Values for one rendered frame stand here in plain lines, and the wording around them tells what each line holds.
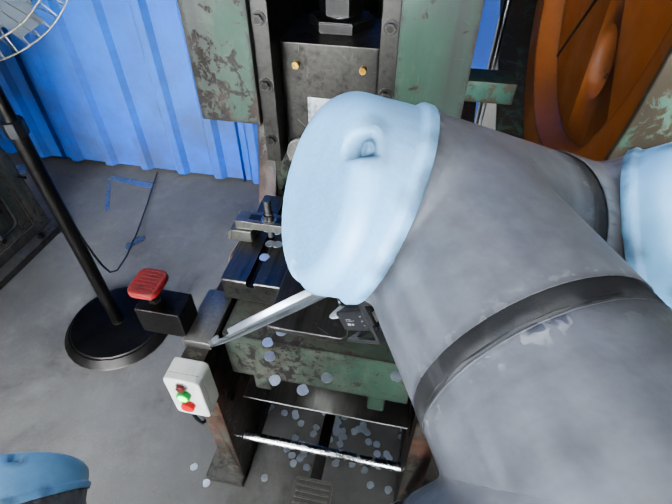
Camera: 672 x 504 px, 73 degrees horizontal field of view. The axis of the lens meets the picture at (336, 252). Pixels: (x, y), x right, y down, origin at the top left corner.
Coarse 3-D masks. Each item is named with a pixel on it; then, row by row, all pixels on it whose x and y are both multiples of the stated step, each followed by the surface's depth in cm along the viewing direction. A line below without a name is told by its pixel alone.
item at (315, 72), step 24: (312, 24) 70; (336, 24) 67; (360, 24) 67; (288, 48) 66; (312, 48) 65; (336, 48) 65; (360, 48) 64; (288, 72) 69; (312, 72) 68; (336, 72) 67; (360, 72) 66; (288, 96) 71; (312, 96) 70; (288, 120) 74; (288, 144) 76
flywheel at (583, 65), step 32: (544, 0) 84; (576, 0) 76; (608, 0) 61; (640, 0) 51; (544, 32) 84; (576, 32) 73; (608, 32) 62; (640, 32) 50; (544, 64) 83; (576, 64) 71; (608, 64) 65; (640, 64) 49; (544, 96) 80; (576, 96) 69; (608, 96) 57; (640, 96) 40; (544, 128) 75; (576, 128) 67; (608, 128) 46
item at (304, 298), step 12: (288, 300) 47; (300, 300) 47; (312, 300) 67; (264, 312) 47; (276, 312) 47; (288, 312) 65; (240, 324) 48; (252, 324) 49; (264, 324) 64; (216, 336) 52; (228, 336) 50; (240, 336) 66
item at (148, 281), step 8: (144, 272) 89; (152, 272) 89; (160, 272) 89; (136, 280) 88; (144, 280) 88; (152, 280) 87; (160, 280) 88; (128, 288) 86; (136, 288) 86; (144, 288) 86; (152, 288) 86; (160, 288) 87; (136, 296) 86; (144, 296) 85; (152, 296) 85
